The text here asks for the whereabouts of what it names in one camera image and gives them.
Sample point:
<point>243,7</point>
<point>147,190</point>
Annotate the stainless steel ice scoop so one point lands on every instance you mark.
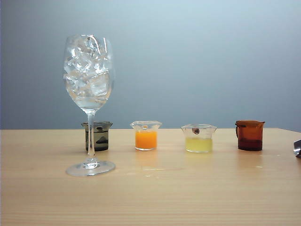
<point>298,147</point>

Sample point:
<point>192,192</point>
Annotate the clear ice cubes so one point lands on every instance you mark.
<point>89,70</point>

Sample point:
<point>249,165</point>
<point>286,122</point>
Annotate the glass cup with orange juice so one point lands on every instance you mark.
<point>145,140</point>

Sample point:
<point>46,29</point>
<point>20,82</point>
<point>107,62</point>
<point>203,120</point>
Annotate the smoked grey glass cup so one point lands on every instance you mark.
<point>101,141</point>

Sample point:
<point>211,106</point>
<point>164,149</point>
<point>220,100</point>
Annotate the clear stemmed wine glass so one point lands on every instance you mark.
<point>90,162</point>

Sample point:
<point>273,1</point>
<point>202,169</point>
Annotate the amber glass cup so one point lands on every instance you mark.
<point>250,139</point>

